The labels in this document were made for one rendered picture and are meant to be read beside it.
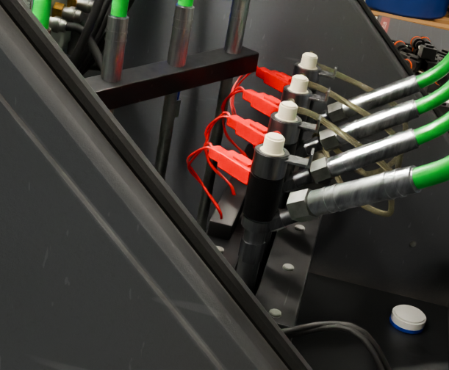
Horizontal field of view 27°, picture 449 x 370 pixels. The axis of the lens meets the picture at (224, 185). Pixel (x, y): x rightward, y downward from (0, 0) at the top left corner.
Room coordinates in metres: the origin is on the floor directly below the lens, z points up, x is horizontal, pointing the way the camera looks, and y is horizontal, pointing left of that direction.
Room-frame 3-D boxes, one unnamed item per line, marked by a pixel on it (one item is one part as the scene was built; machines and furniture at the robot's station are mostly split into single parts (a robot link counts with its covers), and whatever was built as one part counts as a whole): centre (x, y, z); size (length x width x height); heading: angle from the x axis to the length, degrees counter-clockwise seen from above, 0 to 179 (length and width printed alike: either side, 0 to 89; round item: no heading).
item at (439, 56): (1.39, -0.27, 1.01); 0.23 x 0.11 x 0.06; 173
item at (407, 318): (0.90, -0.23, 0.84); 0.04 x 0.04 x 0.01
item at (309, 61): (0.91, -0.06, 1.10); 0.02 x 0.02 x 0.03
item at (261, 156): (0.67, -0.04, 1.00); 0.05 x 0.03 x 0.21; 83
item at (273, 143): (0.68, -0.03, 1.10); 0.02 x 0.02 x 0.03
